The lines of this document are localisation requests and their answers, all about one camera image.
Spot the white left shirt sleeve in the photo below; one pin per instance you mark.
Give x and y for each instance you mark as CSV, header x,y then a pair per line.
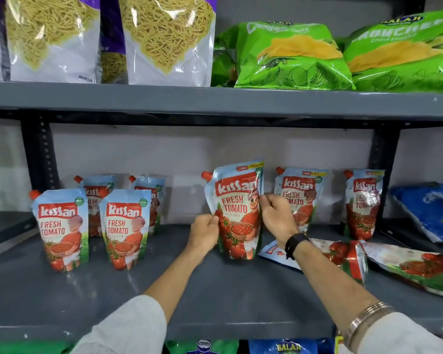
x,y
129,328

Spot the tomato ketchup spout pouch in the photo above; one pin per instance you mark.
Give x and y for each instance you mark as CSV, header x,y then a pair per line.
x,y
236,187

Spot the green chips bag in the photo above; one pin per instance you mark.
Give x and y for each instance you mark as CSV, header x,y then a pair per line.
x,y
402,55
221,66
295,58

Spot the dark perforated rack upright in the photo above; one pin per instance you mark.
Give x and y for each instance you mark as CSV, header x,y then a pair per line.
x,y
40,151
382,151

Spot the person's right hand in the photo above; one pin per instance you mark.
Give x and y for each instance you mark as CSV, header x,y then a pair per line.
x,y
280,221

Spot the group of ketchup pouches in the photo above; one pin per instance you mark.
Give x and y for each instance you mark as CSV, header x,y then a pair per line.
x,y
62,232

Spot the green packet with blue emblem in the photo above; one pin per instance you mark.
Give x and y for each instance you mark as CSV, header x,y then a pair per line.
x,y
203,347

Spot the black wrist watch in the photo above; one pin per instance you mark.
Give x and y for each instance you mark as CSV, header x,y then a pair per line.
x,y
294,245

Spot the person's left forearm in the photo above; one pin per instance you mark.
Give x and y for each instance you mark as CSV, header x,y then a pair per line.
x,y
177,280

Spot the person's left hand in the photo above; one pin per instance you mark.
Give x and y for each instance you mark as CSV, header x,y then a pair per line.
x,y
201,235

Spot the grey metal shelf board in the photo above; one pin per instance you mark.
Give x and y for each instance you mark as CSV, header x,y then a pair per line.
x,y
225,294
169,101

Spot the person's left fingers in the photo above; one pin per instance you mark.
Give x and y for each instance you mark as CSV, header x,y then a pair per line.
x,y
209,221

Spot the blue packet with yellow print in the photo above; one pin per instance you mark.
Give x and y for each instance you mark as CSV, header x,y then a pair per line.
x,y
288,347

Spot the white shirt sleeve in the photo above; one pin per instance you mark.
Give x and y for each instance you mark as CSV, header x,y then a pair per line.
x,y
398,337
129,328

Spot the person's right forearm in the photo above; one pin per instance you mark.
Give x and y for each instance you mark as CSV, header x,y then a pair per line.
x,y
332,287

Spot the plain green snack packet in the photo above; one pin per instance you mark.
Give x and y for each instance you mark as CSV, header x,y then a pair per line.
x,y
26,348

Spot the white right shirt sleeve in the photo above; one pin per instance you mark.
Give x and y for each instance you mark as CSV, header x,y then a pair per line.
x,y
398,337

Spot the person's right thumb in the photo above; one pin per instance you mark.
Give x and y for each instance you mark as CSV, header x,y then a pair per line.
x,y
264,208

